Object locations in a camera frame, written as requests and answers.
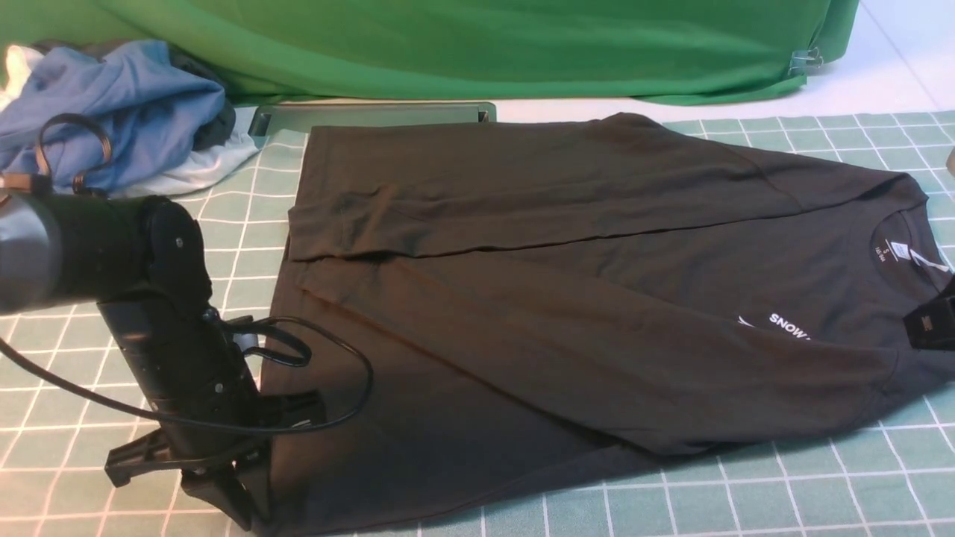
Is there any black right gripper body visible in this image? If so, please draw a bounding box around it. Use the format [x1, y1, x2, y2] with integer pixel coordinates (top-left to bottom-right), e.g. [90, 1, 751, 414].
[903, 277, 955, 351]

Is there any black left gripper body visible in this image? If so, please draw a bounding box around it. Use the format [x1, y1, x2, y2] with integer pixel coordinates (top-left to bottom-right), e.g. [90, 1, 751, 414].
[98, 295, 325, 459]

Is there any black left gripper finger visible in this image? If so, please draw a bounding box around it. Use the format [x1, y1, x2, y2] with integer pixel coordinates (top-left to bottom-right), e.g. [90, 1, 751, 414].
[181, 442, 272, 531]
[104, 429, 195, 487]

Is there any dark gray long-sleeve top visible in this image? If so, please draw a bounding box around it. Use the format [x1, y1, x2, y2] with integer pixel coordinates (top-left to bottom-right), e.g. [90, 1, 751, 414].
[254, 113, 953, 536]

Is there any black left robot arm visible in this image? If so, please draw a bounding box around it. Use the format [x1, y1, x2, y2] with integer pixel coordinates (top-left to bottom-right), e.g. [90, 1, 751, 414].
[2, 192, 324, 530]

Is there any green checkered tablecloth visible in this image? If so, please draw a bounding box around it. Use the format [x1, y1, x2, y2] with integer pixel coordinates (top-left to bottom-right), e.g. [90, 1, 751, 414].
[1, 111, 954, 536]

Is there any gray metal tray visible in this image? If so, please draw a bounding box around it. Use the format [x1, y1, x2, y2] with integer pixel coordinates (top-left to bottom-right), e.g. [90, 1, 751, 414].
[248, 101, 497, 137]

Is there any blue crumpled garment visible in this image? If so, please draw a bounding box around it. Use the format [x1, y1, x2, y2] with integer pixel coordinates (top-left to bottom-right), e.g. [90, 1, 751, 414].
[2, 40, 229, 196]

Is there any metal binder clip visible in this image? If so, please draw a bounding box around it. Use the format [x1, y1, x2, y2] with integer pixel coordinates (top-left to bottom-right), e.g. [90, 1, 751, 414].
[787, 47, 825, 78]

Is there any green backdrop cloth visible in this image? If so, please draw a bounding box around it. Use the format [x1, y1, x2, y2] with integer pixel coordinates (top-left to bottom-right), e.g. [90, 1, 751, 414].
[2, 1, 860, 106]

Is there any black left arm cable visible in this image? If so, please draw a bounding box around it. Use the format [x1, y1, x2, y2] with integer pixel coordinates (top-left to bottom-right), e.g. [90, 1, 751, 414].
[0, 113, 374, 436]

